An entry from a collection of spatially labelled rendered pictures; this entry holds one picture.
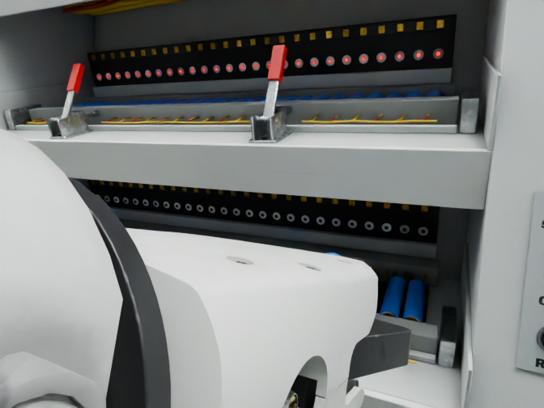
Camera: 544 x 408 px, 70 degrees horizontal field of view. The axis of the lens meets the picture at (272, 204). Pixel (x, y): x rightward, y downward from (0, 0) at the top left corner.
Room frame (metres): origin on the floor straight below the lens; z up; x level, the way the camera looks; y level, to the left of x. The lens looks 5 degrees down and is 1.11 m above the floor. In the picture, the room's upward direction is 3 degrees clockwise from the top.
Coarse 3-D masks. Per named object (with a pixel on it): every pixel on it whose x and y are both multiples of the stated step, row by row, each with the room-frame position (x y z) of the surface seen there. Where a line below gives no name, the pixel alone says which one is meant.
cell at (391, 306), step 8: (392, 280) 0.42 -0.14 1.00; (400, 280) 0.41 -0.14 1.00; (392, 288) 0.40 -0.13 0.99; (400, 288) 0.40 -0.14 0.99; (392, 296) 0.39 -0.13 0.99; (400, 296) 0.39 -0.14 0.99; (384, 304) 0.38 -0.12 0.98; (392, 304) 0.38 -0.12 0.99; (400, 304) 0.38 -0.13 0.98; (384, 312) 0.37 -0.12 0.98; (392, 312) 0.37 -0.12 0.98
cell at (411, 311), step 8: (416, 280) 0.41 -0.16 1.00; (408, 288) 0.41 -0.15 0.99; (416, 288) 0.40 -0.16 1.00; (424, 288) 0.40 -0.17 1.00; (408, 296) 0.39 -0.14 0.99; (416, 296) 0.38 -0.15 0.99; (424, 296) 0.39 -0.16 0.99; (408, 304) 0.38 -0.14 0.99; (416, 304) 0.37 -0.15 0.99; (408, 312) 0.36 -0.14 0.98; (416, 312) 0.36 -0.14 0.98
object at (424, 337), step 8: (384, 320) 0.35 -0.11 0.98; (392, 320) 0.35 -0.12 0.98; (400, 320) 0.35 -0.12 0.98; (408, 320) 0.35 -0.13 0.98; (408, 328) 0.34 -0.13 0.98; (416, 328) 0.34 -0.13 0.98; (424, 328) 0.33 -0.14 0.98; (432, 328) 0.33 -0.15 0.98; (416, 336) 0.33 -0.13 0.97; (424, 336) 0.33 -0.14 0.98; (432, 336) 0.32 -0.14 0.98; (416, 344) 0.33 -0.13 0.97; (424, 344) 0.33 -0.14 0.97; (432, 344) 0.33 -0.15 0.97; (432, 352) 0.33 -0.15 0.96
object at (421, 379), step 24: (120, 216) 0.64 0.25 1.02; (144, 216) 0.61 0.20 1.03; (168, 216) 0.59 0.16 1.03; (192, 216) 0.58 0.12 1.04; (312, 240) 0.50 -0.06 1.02; (336, 240) 0.49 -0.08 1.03; (360, 240) 0.47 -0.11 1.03; (384, 240) 0.46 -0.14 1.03; (408, 240) 0.45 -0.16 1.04; (432, 288) 0.43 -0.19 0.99; (456, 288) 0.42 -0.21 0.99; (432, 312) 0.39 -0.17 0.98; (456, 312) 0.35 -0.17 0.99; (456, 336) 0.35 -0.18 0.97; (456, 360) 0.33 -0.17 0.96; (360, 384) 0.31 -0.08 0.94; (384, 384) 0.31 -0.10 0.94; (408, 384) 0.31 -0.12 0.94; (432, 384) 0.31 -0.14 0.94; (456, 384) 0.30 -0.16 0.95
